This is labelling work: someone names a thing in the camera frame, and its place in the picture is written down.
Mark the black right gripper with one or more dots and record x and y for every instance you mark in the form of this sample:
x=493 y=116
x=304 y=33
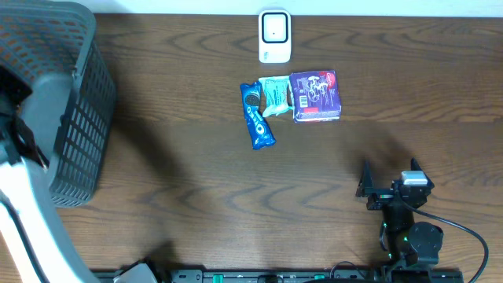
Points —
x=380 y=196

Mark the purple snack box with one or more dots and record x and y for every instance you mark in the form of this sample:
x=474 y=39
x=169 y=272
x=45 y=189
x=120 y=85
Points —
x=315 y=96

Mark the blue Oreo cookie pack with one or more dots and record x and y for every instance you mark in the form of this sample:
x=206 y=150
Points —
x=260 y=133

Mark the mint green snack packet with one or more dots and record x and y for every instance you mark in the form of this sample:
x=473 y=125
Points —
x=275 y=90

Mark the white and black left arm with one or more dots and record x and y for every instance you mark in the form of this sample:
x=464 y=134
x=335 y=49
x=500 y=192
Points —
x=32 y=229

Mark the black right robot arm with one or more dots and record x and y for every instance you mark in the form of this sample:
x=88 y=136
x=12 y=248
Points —
x=408 y=243

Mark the grey plastic mesh basket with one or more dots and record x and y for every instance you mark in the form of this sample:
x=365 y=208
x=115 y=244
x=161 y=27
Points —
x=50 y=47

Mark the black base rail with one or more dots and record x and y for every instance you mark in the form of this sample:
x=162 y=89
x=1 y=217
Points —
x=287 y=276

